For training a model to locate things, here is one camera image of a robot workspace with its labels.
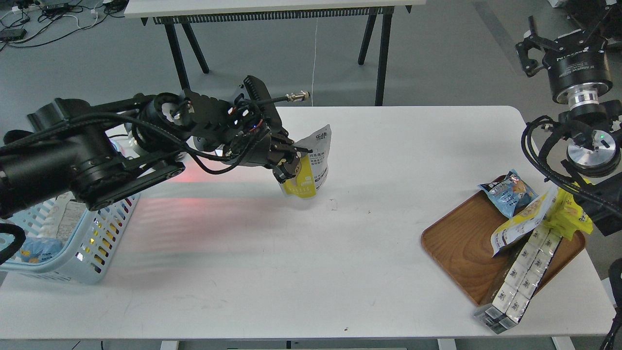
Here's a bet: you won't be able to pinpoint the yellow cartoon snack bag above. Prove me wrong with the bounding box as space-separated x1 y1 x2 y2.
544 188 594 241

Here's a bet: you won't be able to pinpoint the black floor cables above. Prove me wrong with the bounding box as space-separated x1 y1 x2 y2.
0 0 129 49

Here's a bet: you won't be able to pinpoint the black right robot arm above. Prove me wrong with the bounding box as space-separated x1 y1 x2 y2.
515 0 621 236

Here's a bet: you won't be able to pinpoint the yellow white snack pouch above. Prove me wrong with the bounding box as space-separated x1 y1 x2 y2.
490 186 560 257
280 124 332 199

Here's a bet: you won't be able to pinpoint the brown wooden tray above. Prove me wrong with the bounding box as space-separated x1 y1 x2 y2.
421 176 587 307

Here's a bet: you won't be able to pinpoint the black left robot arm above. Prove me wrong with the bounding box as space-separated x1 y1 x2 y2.
0 75 311 220

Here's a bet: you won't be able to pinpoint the white hanging cable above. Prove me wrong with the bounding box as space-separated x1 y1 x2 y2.
311 17 319 107

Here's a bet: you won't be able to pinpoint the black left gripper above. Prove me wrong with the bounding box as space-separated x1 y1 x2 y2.
182 75 309 184

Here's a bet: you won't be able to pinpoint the background table black legs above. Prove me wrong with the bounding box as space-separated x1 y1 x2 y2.
124 0 414 107

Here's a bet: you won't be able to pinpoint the white snack bag in basket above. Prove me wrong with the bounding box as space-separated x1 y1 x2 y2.
46 192 86 243

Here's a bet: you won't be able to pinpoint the white boxed snack multipack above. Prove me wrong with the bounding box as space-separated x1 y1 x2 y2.
474 227 563 334

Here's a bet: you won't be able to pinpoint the blue snack bag in basket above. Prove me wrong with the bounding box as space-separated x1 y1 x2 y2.
15 236 64 264

